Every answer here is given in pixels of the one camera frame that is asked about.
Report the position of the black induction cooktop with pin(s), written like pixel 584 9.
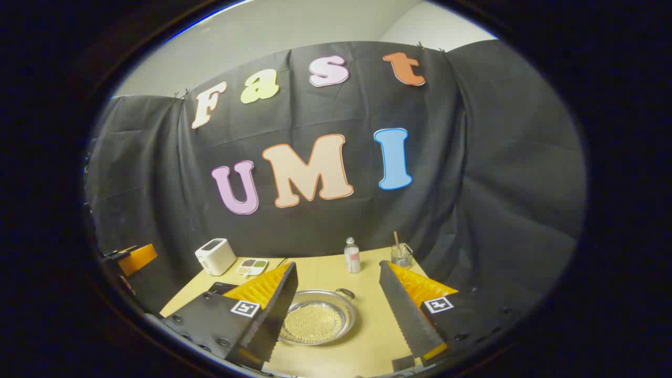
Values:
pixel 220 287

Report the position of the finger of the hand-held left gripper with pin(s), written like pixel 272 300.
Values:
pixel 137 258

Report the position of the wooden stick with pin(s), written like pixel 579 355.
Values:
pixel 397 241

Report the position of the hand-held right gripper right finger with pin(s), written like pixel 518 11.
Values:
pixel 404 310

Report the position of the pile of yellow soybeans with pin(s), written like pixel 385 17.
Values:
pixel 315 323

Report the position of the clear bottle with pink label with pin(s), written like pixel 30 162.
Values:
pixel 352 260

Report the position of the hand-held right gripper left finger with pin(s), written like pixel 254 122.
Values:
pixel 278 310

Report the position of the white toaster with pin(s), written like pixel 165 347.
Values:
pixel 215 257

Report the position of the clear ribbed holder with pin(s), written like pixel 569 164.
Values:
pixel 402 258

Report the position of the black backdrop cloth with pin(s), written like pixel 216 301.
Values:
pixel 472 157

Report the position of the white divided dish of beans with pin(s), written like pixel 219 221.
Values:
pixel 252 266

